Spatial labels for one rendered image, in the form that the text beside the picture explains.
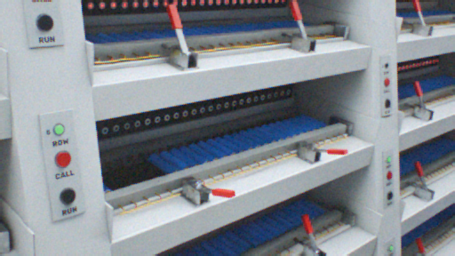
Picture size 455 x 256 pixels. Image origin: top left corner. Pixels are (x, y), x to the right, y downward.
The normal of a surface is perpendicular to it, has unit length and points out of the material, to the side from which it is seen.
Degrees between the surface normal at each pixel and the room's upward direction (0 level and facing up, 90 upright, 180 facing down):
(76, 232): 90
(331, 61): 106
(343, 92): 90
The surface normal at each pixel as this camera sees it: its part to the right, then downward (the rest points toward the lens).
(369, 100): -0.75, 0.17
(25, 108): 0.66, 0.07
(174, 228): 0.65, 0.33
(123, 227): 0.10, -0.93
